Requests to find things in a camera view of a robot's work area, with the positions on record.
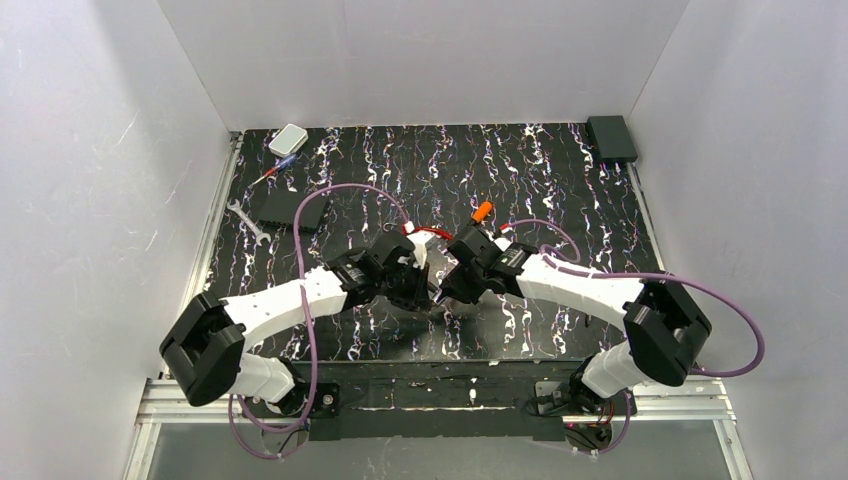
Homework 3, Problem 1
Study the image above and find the red cable lock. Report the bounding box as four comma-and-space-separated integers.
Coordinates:
413, 226, 453, 241

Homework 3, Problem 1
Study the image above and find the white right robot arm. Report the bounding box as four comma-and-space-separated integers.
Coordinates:
438, 224, 711, 402

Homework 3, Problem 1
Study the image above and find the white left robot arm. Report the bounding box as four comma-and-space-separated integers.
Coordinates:
159, 231, 434, 406

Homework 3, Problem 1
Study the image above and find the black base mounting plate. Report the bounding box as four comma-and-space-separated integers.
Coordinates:
241, 360, 637, 443

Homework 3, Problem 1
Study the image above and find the red blue small screwdriver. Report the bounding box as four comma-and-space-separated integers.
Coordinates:
250, 153, 298, 187

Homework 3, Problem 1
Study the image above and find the black box in corner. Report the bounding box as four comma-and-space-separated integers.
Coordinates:
586, 115, 638, 165

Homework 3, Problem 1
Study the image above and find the white small box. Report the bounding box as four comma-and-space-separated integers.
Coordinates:
268, 123, 308, 157

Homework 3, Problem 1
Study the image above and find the silver open-end wrench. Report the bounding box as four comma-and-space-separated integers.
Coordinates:
226, 200, 271, 246

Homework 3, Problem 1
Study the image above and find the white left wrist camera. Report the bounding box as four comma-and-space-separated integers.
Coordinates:
402, 221, 436, 269

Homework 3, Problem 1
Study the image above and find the orange handled screwdriver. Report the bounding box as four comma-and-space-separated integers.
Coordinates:
467, 201, 494, 226

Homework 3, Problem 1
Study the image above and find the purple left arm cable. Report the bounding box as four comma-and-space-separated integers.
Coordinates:
227, 184, 412, 461

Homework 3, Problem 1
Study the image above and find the aluminium frame rail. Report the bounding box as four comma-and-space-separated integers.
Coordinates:
122, 130, 276, 479

